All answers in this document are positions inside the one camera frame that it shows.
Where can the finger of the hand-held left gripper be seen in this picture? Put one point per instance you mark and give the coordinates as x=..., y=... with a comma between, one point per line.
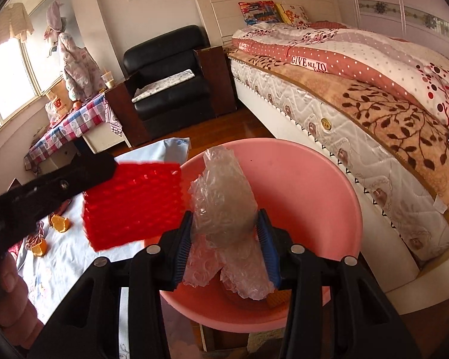
x=78, y=177

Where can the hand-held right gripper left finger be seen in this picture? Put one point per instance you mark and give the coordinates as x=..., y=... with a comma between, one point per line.
x=183, y=246

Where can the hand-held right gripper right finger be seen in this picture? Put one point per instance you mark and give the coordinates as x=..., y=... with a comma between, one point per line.
x=265, y=248

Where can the clear bubble wrap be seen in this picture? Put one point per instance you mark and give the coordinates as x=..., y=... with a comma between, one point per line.
x=224, y=202

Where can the red foam net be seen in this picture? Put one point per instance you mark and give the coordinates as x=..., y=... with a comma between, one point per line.
x=134, y=205

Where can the pink plastic basin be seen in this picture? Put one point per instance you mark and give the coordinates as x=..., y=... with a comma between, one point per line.
x=303, y=194

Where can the person's left hand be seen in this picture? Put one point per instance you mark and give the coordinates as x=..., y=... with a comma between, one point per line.
x=11, y=295

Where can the small white drawer unit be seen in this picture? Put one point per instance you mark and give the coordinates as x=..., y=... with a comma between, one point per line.
x=60, y=160

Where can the crumpled red patterned paper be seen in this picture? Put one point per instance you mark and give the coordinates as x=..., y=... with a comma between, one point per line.
x=37, y=230

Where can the orange peel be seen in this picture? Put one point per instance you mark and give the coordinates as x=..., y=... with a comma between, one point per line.
x=40, y=248
x=60, y=224

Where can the white cabinet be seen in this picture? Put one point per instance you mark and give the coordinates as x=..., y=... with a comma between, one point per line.
x=108, y=138

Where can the table with checkered cloth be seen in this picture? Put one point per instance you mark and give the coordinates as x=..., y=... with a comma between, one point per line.
x=71, y=127

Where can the clear plastic bag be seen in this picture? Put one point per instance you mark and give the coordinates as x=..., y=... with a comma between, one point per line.
x=51, y=116

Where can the orange fruit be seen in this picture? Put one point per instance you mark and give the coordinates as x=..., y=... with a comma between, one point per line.
x=77, y=105

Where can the light blue floral tablecloth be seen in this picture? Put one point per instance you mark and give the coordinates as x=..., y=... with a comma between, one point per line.
x=71, y=261

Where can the brown paper bag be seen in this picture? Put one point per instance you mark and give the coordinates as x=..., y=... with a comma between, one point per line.
x=60, y=101

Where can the dark wooden side table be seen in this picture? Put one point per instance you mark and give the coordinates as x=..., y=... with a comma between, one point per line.
x=217, y=82
x=123, y=112

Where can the plastic cup on cabinet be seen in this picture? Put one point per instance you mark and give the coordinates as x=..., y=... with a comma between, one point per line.
x=107, y=79

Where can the hanging padded floral jacket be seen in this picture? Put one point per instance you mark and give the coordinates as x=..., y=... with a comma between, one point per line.
x=78, y=67

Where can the window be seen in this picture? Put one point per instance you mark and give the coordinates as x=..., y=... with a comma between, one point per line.
x=7, y=82

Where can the white patterned seat cushion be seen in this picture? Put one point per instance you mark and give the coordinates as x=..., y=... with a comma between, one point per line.
x=160, y=86

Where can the bed with floral bedding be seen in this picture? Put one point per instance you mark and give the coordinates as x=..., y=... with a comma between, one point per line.
x=321, y=138

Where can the black leather armchair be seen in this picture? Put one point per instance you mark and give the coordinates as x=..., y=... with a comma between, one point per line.
x=164, y=52

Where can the hanging pink garment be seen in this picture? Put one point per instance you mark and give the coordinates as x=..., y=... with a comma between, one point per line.
x=54, y=22

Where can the hanging cream cardigan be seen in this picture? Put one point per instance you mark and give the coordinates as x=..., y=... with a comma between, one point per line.
x=11, y=24

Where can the bed with patterned bedding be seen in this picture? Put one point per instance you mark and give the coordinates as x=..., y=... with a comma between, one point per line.
x=396, y=127

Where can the pink dotted quilt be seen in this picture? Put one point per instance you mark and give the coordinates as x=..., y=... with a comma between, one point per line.
x=359, y=56

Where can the white bed headboard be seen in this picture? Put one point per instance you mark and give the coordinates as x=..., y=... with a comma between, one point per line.
x=220, y=11

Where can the colourful printed pillow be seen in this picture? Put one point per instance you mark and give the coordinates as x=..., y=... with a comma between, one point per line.
x=260, y=13

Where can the yellow floral pillow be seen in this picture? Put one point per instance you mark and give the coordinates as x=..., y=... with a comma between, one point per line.
x=293, y=14

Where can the white wardrobe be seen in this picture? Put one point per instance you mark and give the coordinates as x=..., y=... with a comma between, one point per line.
x=396, y=7

